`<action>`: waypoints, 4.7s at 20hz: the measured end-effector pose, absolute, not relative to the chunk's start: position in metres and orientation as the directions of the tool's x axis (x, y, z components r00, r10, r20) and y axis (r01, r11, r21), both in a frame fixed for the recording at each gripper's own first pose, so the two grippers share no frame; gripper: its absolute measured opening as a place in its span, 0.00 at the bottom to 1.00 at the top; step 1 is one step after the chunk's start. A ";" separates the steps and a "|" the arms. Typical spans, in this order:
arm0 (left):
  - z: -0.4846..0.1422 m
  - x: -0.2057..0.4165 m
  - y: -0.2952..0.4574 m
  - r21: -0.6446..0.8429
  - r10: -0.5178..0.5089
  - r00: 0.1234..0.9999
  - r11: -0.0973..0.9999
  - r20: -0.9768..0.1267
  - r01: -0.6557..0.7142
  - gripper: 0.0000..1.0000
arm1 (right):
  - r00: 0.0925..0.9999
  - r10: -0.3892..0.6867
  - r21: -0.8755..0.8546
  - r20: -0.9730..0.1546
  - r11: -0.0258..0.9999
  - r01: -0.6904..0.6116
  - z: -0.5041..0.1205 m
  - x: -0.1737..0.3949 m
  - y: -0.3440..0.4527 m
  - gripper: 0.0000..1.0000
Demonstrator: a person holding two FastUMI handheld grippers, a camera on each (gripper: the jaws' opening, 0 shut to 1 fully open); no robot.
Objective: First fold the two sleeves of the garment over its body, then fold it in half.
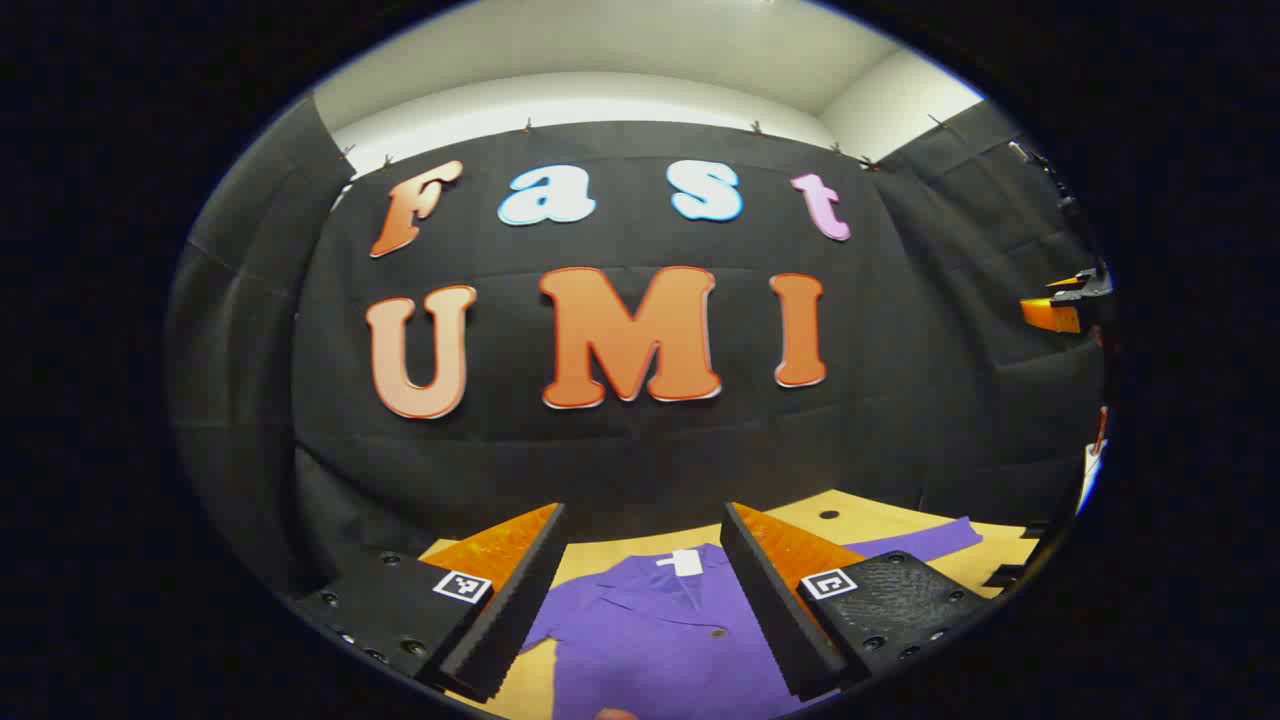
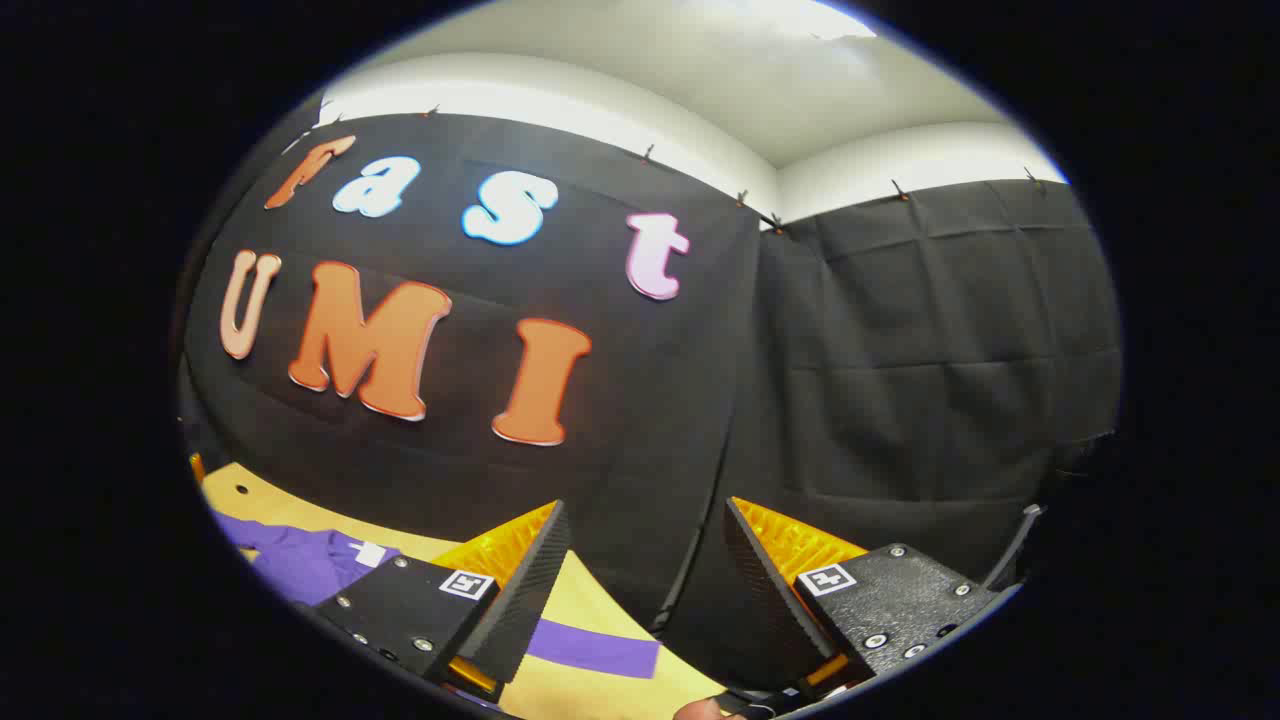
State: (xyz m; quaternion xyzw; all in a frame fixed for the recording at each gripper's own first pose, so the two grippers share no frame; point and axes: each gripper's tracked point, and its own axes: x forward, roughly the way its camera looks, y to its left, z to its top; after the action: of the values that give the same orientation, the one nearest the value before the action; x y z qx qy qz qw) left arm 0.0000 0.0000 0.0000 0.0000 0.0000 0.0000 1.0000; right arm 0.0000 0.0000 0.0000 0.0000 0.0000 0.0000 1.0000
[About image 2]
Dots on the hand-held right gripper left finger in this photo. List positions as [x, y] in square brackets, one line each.
[520, 590]

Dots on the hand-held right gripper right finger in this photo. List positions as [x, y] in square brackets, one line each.
[770, 590]

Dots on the purple shirt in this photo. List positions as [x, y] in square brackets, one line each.
[300, 565]

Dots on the plain black backdrop cloth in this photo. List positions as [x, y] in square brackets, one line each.
[900, 350]

